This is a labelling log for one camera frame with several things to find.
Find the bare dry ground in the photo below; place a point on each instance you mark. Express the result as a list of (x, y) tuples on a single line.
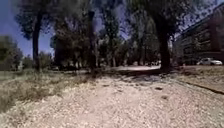
[(206, 75)]

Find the concrete kerb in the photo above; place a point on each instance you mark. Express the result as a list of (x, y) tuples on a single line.
[(210, 88)]

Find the multi-storey building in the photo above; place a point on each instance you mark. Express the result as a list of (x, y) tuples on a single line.
[(206, 40)]

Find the dry grass patch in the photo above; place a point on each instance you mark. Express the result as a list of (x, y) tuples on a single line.
[(26, 86)]

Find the pale gravel path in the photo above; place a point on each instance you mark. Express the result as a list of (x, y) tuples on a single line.
[(110, 106)]

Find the white car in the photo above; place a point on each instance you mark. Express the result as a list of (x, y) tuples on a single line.
[(209, 62)]

